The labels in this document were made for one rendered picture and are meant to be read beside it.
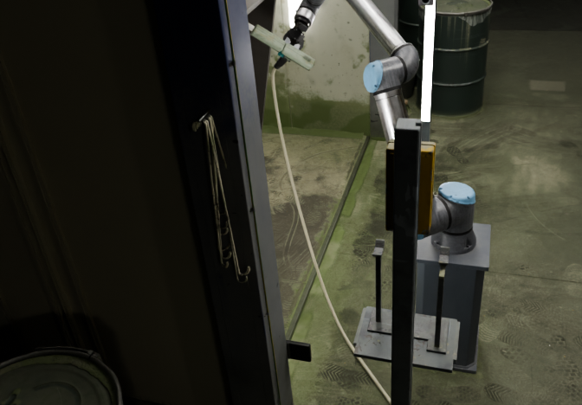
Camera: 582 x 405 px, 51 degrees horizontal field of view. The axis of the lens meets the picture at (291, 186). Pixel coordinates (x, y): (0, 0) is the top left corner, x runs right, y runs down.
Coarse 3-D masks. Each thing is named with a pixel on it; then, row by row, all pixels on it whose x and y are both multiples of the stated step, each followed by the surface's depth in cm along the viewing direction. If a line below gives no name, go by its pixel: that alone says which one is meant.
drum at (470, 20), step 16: (448, 16) 462; (464, 16) 459; (480, 16) 463; (448, 32) 468; (464, 32) 466; (480, 32) 470; (448, 48) 474; (464, 48) 473; (480, 48) 478; (448, 64) 481; (464, 64) 480; (480, 64) 486; (448, 80) 488; (464, 80) 487; (480, 80) 493; (432, 96) 502; (448, 96) 495; (464, 96) 494; (480, 96) 504; (432, 112) 509; (448, 112) 502; (464, 112) 503
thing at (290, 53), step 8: (256, 24) 265; (256, 32) 264; (264, 32) 265; (264, 40) 265; (272, 40) 265; (280, 40) 267; (280, 48) 267; (288, 48) 267; (296, 48) 269; (280, 56) 279; (288, 56) 269; (296, 56) 268; (304, 56) 268; (280, 64) 281; (304, 64) 270; (312, 64) 270
